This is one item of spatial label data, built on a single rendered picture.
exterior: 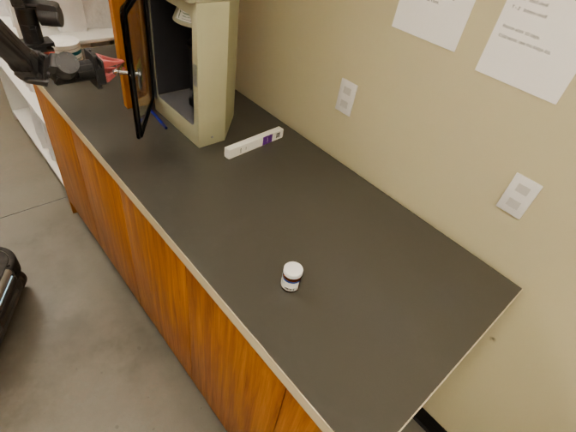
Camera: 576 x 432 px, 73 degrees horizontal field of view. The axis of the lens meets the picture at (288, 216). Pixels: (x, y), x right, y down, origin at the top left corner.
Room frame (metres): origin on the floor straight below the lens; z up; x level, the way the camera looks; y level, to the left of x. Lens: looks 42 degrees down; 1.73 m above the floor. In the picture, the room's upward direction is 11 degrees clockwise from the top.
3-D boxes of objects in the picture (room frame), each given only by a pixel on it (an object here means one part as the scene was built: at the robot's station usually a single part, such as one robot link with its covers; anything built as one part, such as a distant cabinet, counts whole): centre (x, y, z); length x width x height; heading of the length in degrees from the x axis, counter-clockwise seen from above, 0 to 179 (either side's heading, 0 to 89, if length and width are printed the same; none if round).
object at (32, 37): (1.22, 0.91, 1.21); 0.10 x 0.07 x 0.07; 138
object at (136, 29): (1.21, 0.56, 1.19); 0.30 x 0.01 x 0.40; 13
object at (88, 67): (1.06, 0.66, 1.20); 0.07 x 0.07 x 0.10; 49
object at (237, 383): (1.20, 0.30, 0.45); 2.05 x 0.67 x 0.90; 48
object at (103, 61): (1.12, 0.62, 1.20); 0.09 x 0.07 x 0.07; 139
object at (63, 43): (1.51, 1.02, 1.02); 0.13 x 0.13 x 0.15
